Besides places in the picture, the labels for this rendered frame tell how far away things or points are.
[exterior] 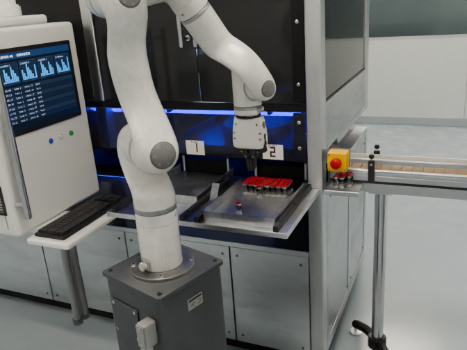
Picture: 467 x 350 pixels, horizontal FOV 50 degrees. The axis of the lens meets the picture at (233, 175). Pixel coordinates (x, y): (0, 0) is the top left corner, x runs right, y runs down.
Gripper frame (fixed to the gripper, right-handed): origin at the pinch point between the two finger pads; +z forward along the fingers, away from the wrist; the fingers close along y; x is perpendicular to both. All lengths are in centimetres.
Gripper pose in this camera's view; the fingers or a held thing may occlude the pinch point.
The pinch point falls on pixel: (251, 163)
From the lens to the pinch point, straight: 156.7
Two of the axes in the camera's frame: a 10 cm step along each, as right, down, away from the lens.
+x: -4.0, 3.3, -8.6
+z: 0.7, 9.4, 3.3
